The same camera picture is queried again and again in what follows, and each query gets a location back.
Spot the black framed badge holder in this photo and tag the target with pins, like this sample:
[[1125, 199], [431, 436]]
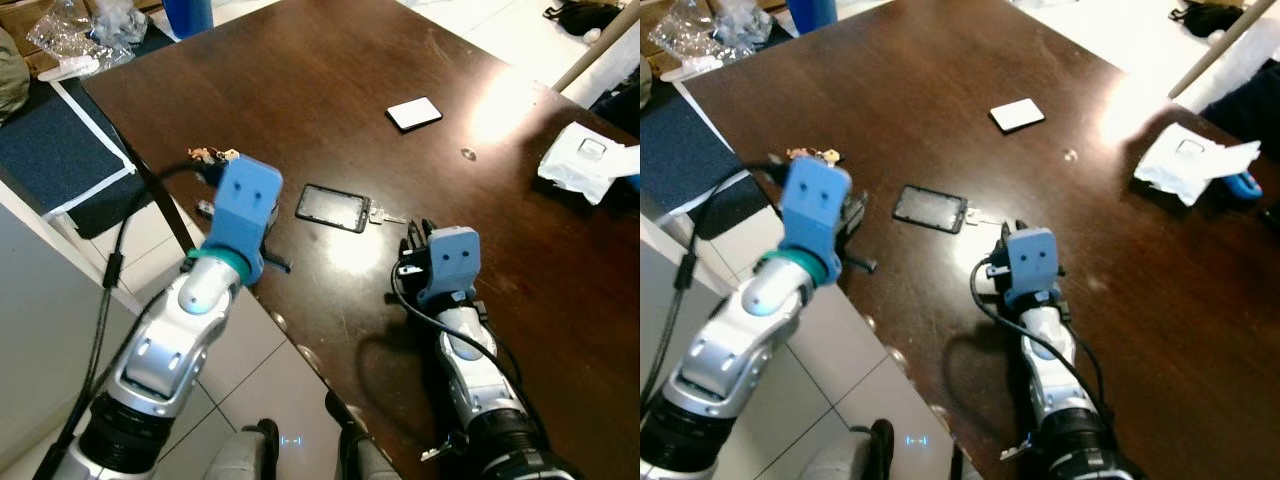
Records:
[[930, 208], [333, 208]]

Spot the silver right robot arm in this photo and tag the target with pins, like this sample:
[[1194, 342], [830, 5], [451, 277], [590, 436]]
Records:
[[475, 385], [1060, 385]]

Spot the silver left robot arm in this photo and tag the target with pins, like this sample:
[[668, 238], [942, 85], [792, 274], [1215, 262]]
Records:
[[160, 360], [745, 345]]

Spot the keys with brown charm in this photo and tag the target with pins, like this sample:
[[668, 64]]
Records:
[[207, 155], [812, 156]]

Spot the dark table leg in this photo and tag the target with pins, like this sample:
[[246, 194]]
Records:
[[165, 205]]

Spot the white card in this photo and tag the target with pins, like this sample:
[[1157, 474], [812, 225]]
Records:
[[1017, 115], [414, 114]]

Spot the dark blue floor mat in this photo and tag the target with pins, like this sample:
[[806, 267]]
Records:
[[55, 150], [680, 150]]

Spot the white plastic pouch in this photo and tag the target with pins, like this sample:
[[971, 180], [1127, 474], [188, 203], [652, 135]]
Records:
[[580, 165], [1180, 165]]

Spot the silver key with black tag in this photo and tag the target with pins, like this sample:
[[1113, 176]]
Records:
[[440, 448], [1015, 447]]

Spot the robot right leg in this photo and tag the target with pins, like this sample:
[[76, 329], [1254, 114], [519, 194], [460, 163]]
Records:
[[962, 462], [360, 450]]

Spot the robot leg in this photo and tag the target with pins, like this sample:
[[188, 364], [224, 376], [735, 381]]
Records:
[[860, 455], [250, 455], [360, 450], [962, 462]]

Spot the robot left leg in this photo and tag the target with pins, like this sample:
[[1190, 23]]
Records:
[[860, 455], [250, 455]]

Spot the blue bucket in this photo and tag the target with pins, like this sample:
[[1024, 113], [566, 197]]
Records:
[[188, 15], [812, 14]]

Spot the white tube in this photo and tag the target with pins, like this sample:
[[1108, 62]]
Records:
[[692, 69], [70, 67]]

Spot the white cabinet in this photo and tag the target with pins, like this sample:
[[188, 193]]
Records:
[[660, 290], [45, 320]]

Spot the clear crumpled plastic bag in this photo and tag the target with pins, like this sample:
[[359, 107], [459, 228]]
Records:
[[90, 35], [715, 30]]

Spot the olive green bag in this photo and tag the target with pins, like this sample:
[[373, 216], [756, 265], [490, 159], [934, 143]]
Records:
[[11, 80], [646, 92]]

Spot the dark blue cloth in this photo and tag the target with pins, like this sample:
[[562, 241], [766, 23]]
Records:
[[1250, 105], [620, 100]]

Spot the light wooden pole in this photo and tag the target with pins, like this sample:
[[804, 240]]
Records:
[[1225, 50], [595, 55]]

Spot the black bag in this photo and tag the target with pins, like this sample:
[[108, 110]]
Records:
[[1207, 17], [583, 15]]

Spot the brown cardboard box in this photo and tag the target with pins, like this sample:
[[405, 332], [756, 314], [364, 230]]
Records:
[[652, 10], [15, 12]]

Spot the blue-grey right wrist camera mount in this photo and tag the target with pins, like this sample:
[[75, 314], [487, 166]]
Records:
[[452, 262], [1033, 262]]

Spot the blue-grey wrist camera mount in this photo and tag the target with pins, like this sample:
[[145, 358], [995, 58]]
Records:
[[815, 205], [452, 262], [1033, 262], [240, 205]]

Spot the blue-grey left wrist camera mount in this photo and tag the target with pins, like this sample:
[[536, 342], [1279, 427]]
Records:
[[240, 205], [815, 205]]

